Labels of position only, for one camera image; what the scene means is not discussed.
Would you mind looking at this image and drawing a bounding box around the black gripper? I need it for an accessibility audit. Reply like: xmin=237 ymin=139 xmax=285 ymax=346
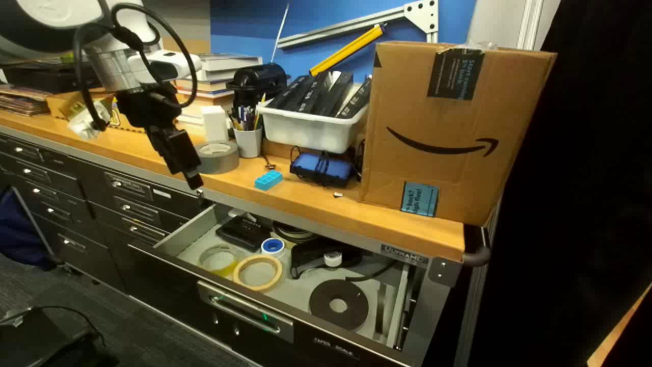
xmin=115 ymin=83 xmax=204 ymax=190

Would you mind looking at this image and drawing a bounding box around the blue LEGO block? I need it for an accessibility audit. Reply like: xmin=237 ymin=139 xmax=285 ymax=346
xmin=254 ymin=172 xmax=282 ymax=192

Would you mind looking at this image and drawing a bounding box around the grey drawer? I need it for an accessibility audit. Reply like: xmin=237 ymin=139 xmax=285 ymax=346
xmin=132 ymin=207 xmax=461 ymax=367

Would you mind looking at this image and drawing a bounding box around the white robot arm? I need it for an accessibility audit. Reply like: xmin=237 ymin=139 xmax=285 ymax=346
xmin=0 ymin=0 xmax=201 ymax=190

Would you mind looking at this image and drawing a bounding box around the grey drawer cabinet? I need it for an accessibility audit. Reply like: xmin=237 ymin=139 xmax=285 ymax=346
xmin=0 ymin=135 xmax=204 ymax=293

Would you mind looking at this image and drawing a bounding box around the small white box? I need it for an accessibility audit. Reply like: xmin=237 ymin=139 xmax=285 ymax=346
xmin=201 ymin=106 xmax=228 ymax=144

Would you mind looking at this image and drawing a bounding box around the white pen cup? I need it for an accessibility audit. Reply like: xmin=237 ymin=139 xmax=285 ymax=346
xmin=233 ymin=128 xmax=263 ymax=158

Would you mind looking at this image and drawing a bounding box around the black flat case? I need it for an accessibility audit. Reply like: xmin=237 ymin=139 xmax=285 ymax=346
xmin=215 ymin=216 xmax=269 ymax=251

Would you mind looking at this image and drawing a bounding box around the clear tape roll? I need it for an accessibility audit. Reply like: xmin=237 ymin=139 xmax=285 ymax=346
xmin=200 ymin=246 xmax=240 ymax=275

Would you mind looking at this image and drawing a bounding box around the blue tape roll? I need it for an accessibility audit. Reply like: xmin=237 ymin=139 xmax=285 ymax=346
xmin=261 ymin=236 xmax=285 ymax=257

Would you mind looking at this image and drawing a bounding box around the stack of books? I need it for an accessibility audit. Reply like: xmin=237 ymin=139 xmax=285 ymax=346
xmin=197 ymin=55 xmax=263 ymax=98

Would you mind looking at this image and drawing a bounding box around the yellow tape roll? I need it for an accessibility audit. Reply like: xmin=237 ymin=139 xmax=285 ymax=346
xmin=232 ymin=255 xmax=282 ymax=292

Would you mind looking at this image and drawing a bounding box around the blue black device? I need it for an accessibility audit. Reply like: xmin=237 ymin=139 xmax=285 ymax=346
xmin=288 ymin=153 xmax=354 ymax=188

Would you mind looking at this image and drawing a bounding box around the white plastic bin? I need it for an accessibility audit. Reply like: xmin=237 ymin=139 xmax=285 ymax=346
xmin=257 ymin=71 xmax=371 ymax=153

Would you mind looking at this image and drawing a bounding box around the black disc roll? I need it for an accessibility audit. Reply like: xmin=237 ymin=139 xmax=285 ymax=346
xmin=310 ymin=279 xmax=369 ymax=331

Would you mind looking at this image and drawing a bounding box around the yellow bar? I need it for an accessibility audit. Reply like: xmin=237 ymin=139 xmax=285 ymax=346
xmin=310 ymin=24 xmax=385 ymax=76

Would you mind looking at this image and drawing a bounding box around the Amazon cardboard box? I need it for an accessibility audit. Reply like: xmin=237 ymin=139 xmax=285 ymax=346
xmin=360 ymin=41 xmax=556 ymax=224

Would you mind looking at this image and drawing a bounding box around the grey duct tape roll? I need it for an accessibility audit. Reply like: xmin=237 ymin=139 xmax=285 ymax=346
xmin=197 ymin=142 xmax=237 ymax=173

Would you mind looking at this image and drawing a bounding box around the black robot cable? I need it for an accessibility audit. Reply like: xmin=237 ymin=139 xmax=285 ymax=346
xmin=70 ymin=2 xmax=200 ymax=133

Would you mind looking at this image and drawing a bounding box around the aluminium rail frame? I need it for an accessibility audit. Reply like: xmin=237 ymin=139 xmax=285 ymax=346
xmin=276 ymin=0 xmax=439 ymax=50

